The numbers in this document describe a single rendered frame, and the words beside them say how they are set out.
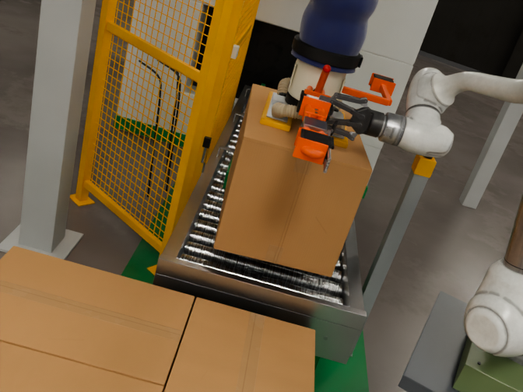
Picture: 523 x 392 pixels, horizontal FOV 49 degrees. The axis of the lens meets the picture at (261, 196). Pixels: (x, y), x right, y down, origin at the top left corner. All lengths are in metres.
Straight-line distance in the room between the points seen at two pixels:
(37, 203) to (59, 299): 1.07
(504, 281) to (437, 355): 0.37
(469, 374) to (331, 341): 0.58
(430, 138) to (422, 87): 0.17
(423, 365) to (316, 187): 0.59
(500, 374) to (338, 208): 0.65
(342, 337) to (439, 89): 0.85
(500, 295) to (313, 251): 0.68
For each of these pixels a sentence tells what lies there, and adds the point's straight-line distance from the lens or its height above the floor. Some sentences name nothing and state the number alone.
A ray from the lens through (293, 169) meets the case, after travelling 1.74.
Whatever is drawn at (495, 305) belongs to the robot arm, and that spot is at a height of 1.05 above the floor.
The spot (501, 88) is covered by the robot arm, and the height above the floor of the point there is 1.43.
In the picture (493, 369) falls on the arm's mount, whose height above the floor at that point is 0.83.
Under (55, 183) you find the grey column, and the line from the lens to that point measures 2.71.
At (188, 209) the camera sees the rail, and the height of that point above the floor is 0.59.
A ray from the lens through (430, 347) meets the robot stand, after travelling 1.69.
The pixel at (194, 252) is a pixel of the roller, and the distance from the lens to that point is 2.11.
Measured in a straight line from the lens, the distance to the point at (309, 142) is 1.35.
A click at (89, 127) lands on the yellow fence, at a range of 3.15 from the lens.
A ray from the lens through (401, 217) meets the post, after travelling 2.39.
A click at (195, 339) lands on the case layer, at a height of 0.54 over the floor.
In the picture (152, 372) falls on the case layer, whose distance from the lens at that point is 1.60.
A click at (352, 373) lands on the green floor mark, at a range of 2.68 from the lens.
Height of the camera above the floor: 1.66
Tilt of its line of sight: 25 degrees down
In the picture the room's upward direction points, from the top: 17 degrees clockwise
